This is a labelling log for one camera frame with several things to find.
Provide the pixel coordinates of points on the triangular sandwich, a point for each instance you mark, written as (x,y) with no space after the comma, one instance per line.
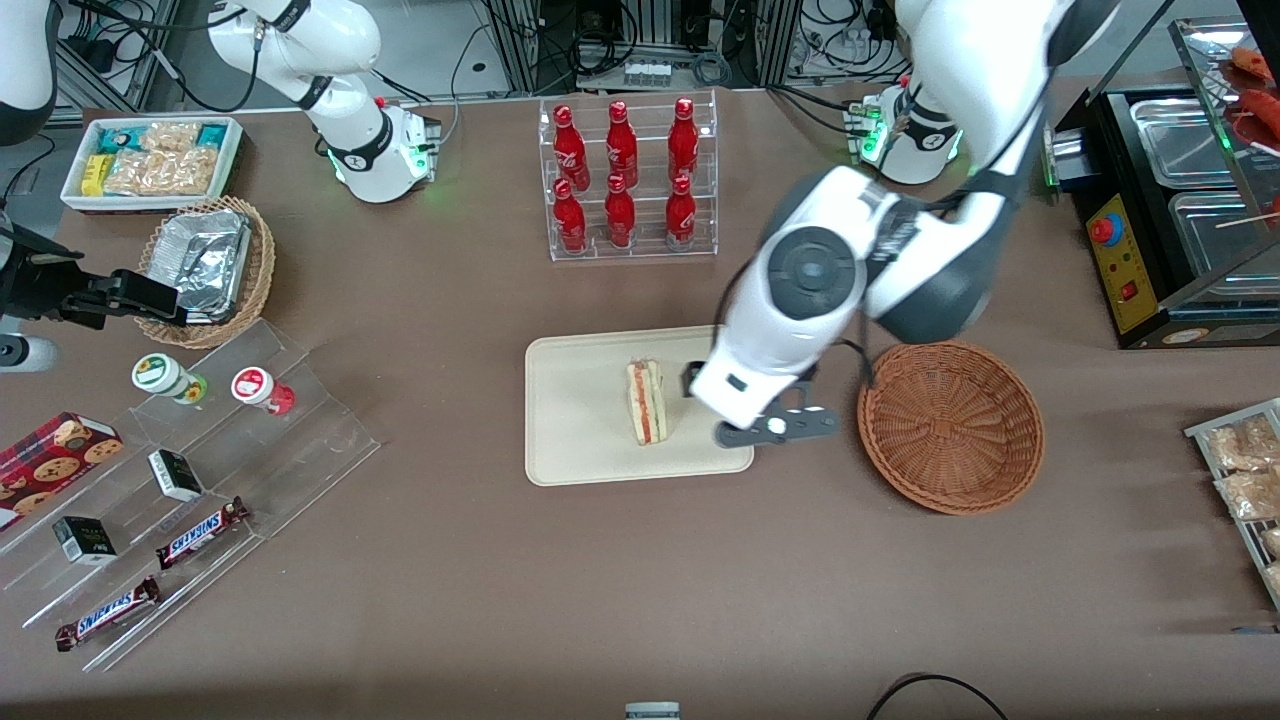
(648,405)

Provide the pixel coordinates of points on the clear acrylic bottle rack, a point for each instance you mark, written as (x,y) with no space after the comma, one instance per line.
(650,250)

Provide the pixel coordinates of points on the Snickers chocolate bar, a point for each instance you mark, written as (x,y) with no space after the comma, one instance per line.
(200,535)
(108,613)

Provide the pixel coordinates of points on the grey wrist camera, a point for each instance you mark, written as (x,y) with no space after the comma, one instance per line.
(25,353)
(750,435)

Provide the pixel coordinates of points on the metal equipment rack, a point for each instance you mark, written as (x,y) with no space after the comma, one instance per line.
(520,40)

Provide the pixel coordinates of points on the teal snack packet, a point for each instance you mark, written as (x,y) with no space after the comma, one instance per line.
(118,138)
(212,135)

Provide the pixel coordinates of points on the yellow snack packet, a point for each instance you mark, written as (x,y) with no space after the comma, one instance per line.
(95,175)

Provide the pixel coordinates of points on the grey device edge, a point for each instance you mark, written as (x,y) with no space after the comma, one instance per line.
(652,712)

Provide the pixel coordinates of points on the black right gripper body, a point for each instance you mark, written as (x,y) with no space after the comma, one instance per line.
(42,283)

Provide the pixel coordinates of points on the stainless steel pan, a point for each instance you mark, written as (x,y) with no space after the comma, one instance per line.
(1180,140)
(1215,235)

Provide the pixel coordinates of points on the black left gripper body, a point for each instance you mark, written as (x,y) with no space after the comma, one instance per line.
(693,379)

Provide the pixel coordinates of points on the red lid yogurt cup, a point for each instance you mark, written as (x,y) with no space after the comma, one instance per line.
(252,385)

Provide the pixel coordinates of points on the green lid yogurt cup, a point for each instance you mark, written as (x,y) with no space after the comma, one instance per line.
(158,373)

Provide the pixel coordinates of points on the light tan wicker basket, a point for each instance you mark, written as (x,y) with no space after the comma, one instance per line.
(262,270)

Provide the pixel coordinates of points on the black food warmer machine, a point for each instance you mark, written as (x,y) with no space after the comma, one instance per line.
(1125,260)

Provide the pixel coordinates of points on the small black carton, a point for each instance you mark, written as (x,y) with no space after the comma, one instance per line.
(85,540)
(175,475)

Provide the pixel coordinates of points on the beige plastic tray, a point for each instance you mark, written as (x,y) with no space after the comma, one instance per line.
(580,420)

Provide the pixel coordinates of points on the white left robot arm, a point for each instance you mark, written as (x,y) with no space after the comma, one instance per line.
(810,270)

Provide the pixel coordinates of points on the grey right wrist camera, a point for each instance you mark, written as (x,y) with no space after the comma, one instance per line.
(25,353)

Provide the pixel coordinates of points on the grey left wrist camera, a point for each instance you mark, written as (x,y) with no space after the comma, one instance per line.
(750,435)

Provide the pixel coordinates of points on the aluminium foil container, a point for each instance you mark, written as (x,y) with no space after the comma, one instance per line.
(205,260)

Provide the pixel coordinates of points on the small clear snack bag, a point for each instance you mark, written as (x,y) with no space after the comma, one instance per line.
(170,137)

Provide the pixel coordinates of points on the clear acrylic step display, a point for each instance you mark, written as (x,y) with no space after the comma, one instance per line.
(330,440)

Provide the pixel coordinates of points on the orange red sausage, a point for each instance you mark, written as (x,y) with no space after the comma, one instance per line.
(1255,62)
(1262,103)

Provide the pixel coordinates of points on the brown wicker basket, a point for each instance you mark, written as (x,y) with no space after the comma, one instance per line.
(950,430)

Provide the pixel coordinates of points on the white power strip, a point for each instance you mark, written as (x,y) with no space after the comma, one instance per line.
(648,73)

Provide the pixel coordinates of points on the clear bagged pastry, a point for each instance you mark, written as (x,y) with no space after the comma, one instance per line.
(1250,495)
(1245,445)
(1274,582)
(1272,543)

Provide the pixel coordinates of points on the white rectangular snack bin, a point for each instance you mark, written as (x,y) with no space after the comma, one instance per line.
(150,205)

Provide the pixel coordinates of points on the large clear snack bag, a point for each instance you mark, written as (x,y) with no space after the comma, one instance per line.
(160,172)

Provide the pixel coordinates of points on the red plaid cookie box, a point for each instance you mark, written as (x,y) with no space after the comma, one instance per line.
(50,460)

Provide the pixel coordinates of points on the red cola bottle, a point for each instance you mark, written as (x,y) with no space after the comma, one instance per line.
(570,150)
(570,220)
(621,150)
(680,215)
(683,145)
(620,215)

